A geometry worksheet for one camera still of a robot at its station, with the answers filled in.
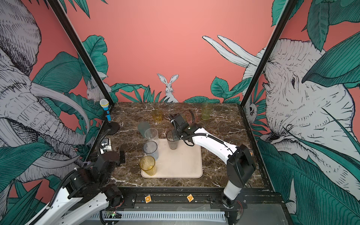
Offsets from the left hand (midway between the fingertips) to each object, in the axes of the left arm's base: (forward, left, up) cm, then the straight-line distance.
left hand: (113, 149), depth 70 cm
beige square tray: (+1, -37, -24) cm, 44 cm away
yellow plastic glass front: (+38, -17, -18) cm, 45 cm away
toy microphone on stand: (+31, +13, +2) cm, 34 cm away
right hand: (+13, -31, -5) cm, 34 cm away
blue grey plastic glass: (+5, -17, -11) cm, 21 cm away
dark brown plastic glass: (+12, -30, -19) cm, 37 cm away
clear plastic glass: (+14, -16, -10) cm, 24 cm away
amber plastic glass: (-3, -15, -14) cm, 21 cm away
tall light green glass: (+43, -57, -21) cm, 74 cm away
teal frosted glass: (+29, -6, -22) cm, 37 cm away
